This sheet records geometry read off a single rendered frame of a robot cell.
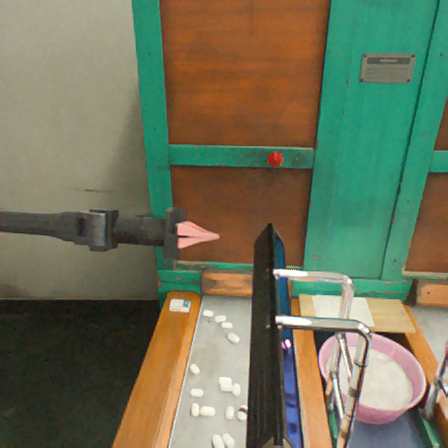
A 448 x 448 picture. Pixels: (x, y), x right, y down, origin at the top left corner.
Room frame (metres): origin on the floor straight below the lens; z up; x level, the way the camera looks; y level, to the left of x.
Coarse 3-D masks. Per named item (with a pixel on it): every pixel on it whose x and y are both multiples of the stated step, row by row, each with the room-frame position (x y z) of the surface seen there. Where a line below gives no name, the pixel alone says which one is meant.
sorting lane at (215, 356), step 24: (216, 312) 1.01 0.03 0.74; (240, 312) 1.01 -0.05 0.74; (216, 336) 0.89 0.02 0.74; (240, 336) 0.89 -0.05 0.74; (192, 360) 0.80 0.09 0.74; (216, 360) 0.80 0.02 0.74; (240, 360) 0.80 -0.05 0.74; (192, 384) 0.72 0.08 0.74; (216, 384) 0.72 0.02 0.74; (240, 384) 0.72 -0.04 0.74; (216, 408) 0.64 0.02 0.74; (192, 432) 0.58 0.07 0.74; (216, 432) 0.58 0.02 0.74; (240, 432) 0.58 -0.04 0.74
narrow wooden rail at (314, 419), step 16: (304, 336) 0.87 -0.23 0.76; (304, 352) 0.80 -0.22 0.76; (304, 368) 0.75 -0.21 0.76; (304, 384) 0.69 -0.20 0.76; (320, 384) 0.69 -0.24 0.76; (304, 400) 0.65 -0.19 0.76; (320, 400) 0.65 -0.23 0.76; (304, 416) 0.60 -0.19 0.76; (320, 416) 0.60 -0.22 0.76; (304, 432) 0.57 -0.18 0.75; (320, 432) 0.56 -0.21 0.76
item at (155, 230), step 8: (168, 208) 0.69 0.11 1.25; (176, 208) 0.71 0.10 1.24; (168, 216) 0.67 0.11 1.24; (144, 224) 0.68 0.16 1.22; (152, 224) 0.68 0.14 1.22; (160, 224) 0.67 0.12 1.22; (168, 224) 0.66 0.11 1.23; (144, 232) 0.67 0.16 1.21; (152, 232) 0.66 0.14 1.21; (160, 232) 0.66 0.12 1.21; (168, 232) 0.66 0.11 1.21; (144, 240) 0.67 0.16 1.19; (152, 240) 0.66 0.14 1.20; (160, 240) 0.66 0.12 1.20
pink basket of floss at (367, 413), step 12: (348, 336) 0.87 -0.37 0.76; (324, 348) 0.82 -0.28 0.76; (372, 348) 0.86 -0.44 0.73; (384, 348) 0.84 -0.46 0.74; (396, 348) 0.82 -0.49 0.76; (324, 360) 0.80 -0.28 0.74; (396, 360) 0.81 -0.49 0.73; (408, 360) 0.78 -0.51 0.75; (324, 372) 0.78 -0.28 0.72; (408, 372) 0.76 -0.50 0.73; (420, 372) 0.73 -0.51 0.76; (420, 384) 0.70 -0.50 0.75; (420, 396) 0.65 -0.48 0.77; (360, 408) 0.64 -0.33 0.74; (372, 408) 0.62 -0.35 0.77; (384, 408) 0.62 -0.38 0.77; (396, 408) 0.62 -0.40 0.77; (372, 420) 0.65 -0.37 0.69; (384, 420) 0.64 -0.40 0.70
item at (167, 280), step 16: (160, 272) 1.11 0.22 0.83; (176, 272) 1.10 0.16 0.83; (192, 272) 1.10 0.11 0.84; (160, 288) 1.11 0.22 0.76; (176, 288) 1.10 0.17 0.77; (192, 288) 1.10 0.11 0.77; (304, 288) 1.06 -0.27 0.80; (320, 288) 1.06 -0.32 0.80; (336, 288) 1.05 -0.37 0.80; (368, 288) 1.04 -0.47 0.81; (384, 288) 1.04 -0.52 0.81; (400, 288) 1.04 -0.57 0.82; (160, 304) 1.11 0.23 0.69
